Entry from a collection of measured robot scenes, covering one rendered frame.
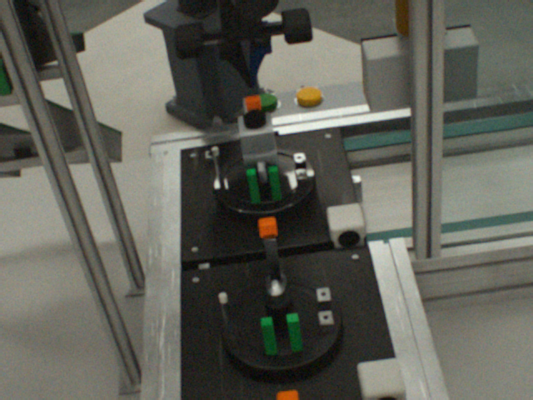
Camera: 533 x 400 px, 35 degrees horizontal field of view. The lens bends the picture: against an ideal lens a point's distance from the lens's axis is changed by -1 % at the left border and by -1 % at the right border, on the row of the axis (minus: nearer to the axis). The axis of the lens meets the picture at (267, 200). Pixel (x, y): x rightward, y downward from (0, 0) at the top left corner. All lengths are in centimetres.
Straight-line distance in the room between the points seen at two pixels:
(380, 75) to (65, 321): 57
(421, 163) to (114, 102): 80
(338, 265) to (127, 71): 79
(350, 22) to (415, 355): 261
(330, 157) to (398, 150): 12
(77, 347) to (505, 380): 56
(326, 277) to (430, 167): 19
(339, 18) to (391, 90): 259
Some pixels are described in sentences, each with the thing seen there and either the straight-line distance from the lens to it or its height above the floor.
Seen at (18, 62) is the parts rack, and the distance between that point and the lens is 81.
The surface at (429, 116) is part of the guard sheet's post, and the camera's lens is 94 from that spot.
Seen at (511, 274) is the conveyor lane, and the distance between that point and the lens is 113.
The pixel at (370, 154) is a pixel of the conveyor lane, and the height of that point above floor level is 93.
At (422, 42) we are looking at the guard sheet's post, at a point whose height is 127.
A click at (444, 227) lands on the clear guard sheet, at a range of 106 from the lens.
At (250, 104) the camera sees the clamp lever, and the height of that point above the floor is 107.
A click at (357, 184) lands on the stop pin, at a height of 96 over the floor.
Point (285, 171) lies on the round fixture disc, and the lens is 116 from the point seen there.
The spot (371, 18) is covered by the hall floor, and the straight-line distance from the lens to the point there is 350.
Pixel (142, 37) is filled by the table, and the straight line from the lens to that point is 181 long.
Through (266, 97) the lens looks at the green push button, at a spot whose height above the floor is 97.
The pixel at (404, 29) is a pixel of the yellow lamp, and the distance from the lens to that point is 90.
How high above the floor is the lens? 172
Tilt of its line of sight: 41 degrees down
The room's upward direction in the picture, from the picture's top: 9 degrees counter-clockwise
